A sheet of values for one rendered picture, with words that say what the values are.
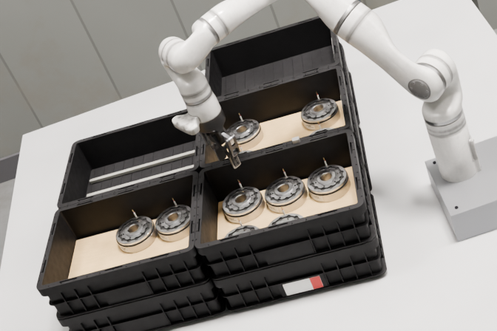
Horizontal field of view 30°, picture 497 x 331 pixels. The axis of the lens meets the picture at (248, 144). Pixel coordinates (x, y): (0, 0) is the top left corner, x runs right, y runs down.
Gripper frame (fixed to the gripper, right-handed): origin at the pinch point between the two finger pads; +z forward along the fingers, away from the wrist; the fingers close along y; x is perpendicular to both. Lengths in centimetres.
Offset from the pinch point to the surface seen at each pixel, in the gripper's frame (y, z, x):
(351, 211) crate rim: -37.1, 5.5, -5.4
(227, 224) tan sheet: -2.7, 13.8, 9.1
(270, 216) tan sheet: -10.6, 14.1, 1.1
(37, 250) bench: 58, 25, 42
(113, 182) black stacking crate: 43.2, 13.0, 16.7
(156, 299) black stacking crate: -5.3, 15.3, 34.5
